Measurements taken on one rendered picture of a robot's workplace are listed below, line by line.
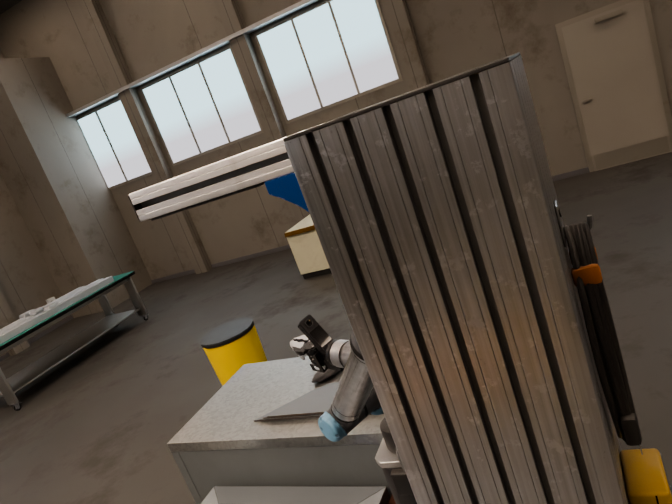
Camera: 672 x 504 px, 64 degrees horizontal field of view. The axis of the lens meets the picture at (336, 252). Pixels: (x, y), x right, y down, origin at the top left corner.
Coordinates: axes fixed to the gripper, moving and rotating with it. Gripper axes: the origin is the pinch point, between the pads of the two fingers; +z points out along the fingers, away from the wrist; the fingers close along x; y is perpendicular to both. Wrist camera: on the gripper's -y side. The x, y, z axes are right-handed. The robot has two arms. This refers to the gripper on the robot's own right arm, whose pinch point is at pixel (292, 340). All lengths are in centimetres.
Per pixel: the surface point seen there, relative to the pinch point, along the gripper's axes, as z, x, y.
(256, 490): 41, -22, 57
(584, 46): 201, 719, 69
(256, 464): 43, -16, 50
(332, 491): 11, -9, 58
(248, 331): 238, 94, 89
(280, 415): 37, -1, 39
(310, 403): 30, 9, 40
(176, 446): 76, -29, 39
